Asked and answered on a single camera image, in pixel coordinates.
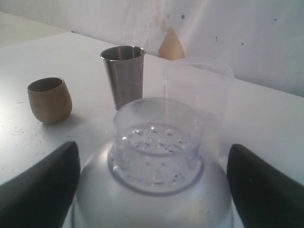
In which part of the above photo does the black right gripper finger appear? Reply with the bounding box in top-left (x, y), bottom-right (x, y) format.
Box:
top-left (227, 144), bottom-right (304, 228)

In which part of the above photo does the dark right gripper tip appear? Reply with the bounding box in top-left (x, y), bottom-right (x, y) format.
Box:
top-left (0, 141), bottom-right (80, 228)

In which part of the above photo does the brown wooden cup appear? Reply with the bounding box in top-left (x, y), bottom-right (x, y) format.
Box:
top-left (27, 77), bottom-right (72, 125)

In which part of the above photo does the clear dome strainer lid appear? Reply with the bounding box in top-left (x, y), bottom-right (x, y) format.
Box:
top-left (69, 97), bottom-right (234, 228)

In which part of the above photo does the stainless steel cup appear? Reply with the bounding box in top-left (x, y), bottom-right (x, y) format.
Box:
top-left (100, 46), bottom-right (146, 110)

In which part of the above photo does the frosted plastic cup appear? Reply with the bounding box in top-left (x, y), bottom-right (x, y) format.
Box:
top-left (163, 57), bottom-right (234, 156)

